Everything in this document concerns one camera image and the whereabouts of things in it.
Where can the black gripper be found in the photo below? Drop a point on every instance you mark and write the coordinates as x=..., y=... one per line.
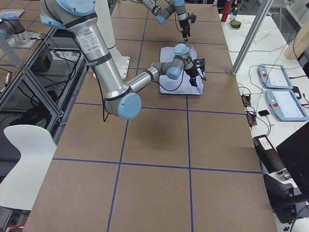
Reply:
x=183, y=24
x=191, y=72

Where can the orange black usb hub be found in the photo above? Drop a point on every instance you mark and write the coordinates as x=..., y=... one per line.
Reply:
x=246, y=100

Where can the black monitor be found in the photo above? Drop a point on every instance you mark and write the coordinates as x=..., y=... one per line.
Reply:
x=294, y=153

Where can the blue teach pendant red button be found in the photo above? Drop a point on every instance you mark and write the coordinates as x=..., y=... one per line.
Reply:
x=274, y=76

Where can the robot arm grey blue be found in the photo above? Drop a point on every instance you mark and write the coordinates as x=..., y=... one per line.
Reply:
x=176, y=7
x=79, y=17

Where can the red cylindrical thermos bottle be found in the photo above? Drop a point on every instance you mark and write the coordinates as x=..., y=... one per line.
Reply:
x=226, y=10

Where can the black box with label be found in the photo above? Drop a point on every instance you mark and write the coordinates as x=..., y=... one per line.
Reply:
x=269, y=159

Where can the blue striped button shirt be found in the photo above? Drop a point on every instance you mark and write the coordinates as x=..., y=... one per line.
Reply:
x=181, y=85

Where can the black smartphone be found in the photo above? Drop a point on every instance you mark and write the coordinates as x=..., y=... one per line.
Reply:
x=263, y=113

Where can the aluminium extrusion camera post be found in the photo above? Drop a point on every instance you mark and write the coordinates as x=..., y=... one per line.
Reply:
x=258, y=20

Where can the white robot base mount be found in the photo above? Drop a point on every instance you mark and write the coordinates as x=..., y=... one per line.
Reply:
x=120, y=67

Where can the brown table mat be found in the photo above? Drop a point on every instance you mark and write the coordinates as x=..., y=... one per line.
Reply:
x=184, y=164

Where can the aluminium frame side table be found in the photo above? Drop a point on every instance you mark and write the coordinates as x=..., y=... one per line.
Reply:
x=44, y=91

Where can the white chair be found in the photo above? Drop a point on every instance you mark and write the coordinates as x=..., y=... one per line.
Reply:
x=22, y=184

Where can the clear plastic MiNi bag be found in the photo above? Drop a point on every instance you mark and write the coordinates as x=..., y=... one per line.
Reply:
x=246, y=26

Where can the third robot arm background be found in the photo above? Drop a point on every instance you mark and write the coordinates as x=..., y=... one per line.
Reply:
x=10, y=26

